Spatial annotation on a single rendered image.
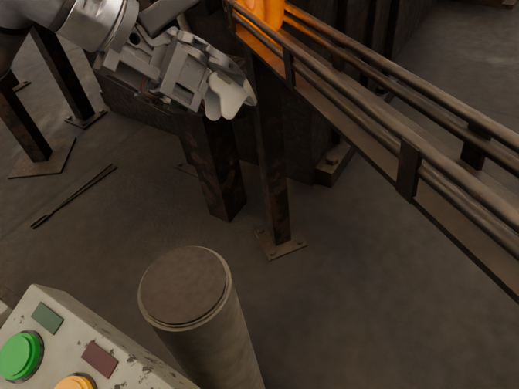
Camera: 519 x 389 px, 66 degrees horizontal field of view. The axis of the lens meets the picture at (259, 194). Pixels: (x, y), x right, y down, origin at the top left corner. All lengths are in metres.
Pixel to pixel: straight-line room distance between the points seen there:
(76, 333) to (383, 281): 0.84
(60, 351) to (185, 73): 0.31
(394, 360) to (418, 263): 0.28
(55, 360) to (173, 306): 0.14
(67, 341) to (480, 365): 0.88
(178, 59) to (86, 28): 0.10
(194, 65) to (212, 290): 0.27
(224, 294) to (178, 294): 0.06
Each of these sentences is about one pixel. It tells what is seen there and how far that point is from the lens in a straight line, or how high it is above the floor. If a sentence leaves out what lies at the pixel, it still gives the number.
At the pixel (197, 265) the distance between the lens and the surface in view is 0.52.
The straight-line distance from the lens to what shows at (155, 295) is 0.52.
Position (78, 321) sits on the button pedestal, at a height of 0.62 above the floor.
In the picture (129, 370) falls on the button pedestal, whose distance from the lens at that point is 0.38.
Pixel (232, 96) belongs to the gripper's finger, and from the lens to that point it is 0.53.
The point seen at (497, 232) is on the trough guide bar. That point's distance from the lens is 0.32.
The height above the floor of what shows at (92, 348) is 0.62.
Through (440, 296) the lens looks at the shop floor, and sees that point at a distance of 1.12.
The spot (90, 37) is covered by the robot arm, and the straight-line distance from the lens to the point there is 0.46.
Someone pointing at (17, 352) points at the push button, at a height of 0.61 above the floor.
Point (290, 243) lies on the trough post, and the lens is 1.15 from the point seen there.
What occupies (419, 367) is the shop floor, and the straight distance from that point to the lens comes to 1.03.
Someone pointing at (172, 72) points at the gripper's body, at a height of 0.72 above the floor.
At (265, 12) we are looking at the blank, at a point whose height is 0.69.
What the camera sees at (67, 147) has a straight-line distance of 1.72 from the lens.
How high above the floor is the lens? 0.95
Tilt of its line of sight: 48 degrees down
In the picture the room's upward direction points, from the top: 9 degrees counter-clockwise
